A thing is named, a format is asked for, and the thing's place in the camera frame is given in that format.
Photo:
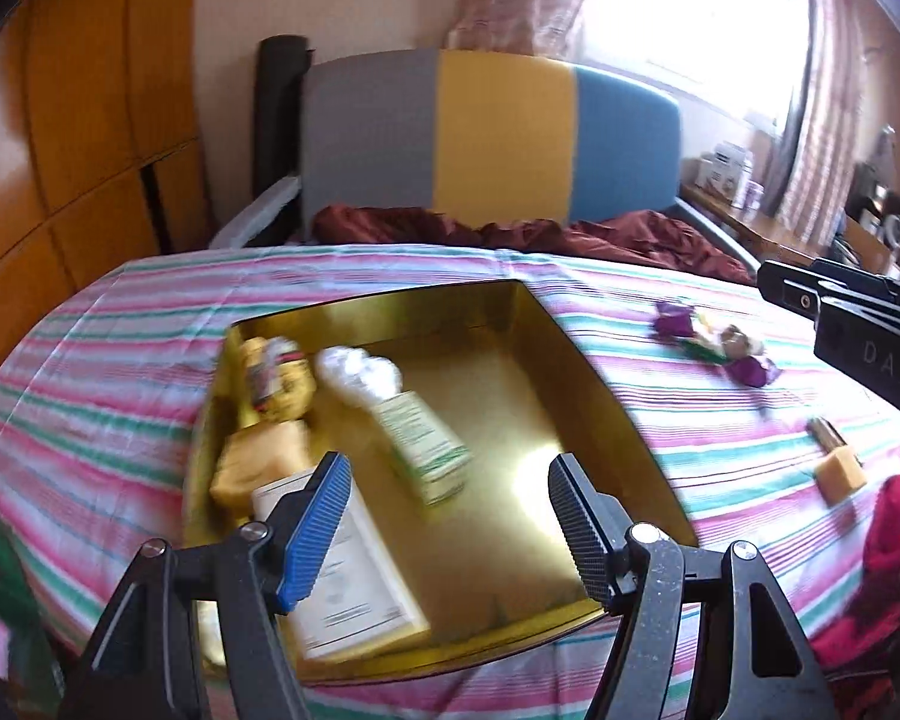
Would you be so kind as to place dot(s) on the yellow snack packet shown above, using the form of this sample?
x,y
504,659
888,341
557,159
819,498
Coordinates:
x,y
277,382

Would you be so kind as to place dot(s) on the white cardboard box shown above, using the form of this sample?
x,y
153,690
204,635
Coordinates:
x,y
727,169

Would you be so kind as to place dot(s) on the wooden shelf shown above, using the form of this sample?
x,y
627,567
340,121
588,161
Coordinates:
x,y
765,229

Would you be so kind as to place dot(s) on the grey yellow blue sofa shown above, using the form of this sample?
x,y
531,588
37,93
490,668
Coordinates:
x,y
495,127

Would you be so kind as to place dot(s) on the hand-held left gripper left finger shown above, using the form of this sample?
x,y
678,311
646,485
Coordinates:
x,y
315,532

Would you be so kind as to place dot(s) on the person's right forearm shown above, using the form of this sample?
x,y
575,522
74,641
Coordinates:
x,y
896,540

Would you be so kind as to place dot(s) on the green white carton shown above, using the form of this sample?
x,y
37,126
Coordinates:
x,y
424,450

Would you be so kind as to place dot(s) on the black rolled mat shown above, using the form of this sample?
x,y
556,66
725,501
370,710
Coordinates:
x,y
277,112

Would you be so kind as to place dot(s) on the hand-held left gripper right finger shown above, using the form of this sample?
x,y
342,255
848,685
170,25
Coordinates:
x,y
581,532

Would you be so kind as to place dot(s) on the yellow candy wrapper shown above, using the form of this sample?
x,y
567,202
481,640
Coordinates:
x,y
705,341

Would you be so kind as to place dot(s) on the yellow sponge block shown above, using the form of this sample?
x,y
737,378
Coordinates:
x,y
259,469

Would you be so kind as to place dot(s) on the black device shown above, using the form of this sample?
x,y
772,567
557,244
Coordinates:
x,y
881,202

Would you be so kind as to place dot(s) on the wooden wardrobe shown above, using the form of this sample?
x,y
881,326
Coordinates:
x,y
82,90

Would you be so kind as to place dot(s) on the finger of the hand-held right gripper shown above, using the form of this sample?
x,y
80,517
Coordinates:
x,y
870,281
791,289

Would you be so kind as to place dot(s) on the dark red blanket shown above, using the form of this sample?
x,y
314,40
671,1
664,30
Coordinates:
x,y
630,236

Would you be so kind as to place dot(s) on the gold tin box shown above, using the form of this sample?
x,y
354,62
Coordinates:
x,y
510,420

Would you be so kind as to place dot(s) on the purple cup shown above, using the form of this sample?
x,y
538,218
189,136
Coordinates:
x,y
754,196

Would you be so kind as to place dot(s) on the striped bed sheet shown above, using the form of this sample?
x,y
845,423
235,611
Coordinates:
x,y
120,360

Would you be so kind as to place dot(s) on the window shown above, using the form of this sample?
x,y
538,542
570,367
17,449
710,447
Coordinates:
x,y
690,22

